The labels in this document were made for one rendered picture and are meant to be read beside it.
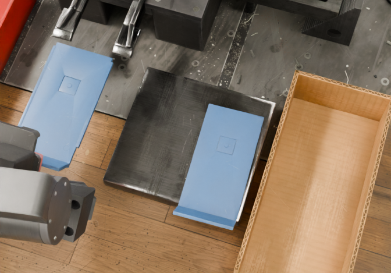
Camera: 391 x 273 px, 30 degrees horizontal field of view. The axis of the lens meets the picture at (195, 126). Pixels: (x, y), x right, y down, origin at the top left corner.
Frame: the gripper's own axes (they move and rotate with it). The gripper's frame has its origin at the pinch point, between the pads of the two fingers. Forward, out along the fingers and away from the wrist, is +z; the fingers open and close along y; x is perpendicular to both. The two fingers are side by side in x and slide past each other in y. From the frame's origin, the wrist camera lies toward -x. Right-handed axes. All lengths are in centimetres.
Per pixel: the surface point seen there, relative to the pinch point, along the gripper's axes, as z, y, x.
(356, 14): 17.7, 24.0, -29.6
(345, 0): 19.5, 25.4, -27.8
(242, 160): 11.6, 3.9, -21.5
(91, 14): 19.6, 15.3, 3.4
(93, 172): 10.8, -2.6, -4.3
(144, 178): 9.2, -1.0, -10.9
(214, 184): 9.6, 0.7, -19.2
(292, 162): 14.4, 5.0, -27.3
